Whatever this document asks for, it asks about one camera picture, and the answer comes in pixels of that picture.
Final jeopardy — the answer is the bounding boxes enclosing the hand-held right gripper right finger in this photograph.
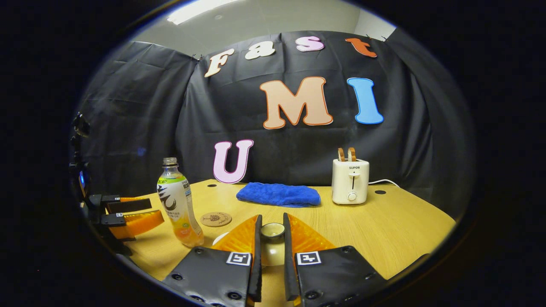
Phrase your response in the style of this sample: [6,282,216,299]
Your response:
[283,212,389,307]

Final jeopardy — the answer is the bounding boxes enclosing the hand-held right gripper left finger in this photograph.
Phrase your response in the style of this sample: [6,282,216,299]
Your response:
[161,214,263,307]

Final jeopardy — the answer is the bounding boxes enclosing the round cork coaster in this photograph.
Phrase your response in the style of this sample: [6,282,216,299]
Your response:
[200,211,232,228]

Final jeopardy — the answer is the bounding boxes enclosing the blue folded towel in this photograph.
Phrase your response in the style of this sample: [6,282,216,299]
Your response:
[236,182,322,208]

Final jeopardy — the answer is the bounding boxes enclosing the cream ceramic teacup lid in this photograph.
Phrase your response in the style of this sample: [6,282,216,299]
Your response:
[260,222,286,267]

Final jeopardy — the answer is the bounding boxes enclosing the black backdrop cloth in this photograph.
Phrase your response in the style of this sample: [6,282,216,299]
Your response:
[79,26,475,219]

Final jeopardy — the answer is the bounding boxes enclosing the cream white toaster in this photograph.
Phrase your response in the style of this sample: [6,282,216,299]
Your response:
[331,159,370,206]

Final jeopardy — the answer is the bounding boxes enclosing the clear water bottle orange label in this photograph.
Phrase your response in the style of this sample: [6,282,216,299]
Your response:
[157,157,205,248]

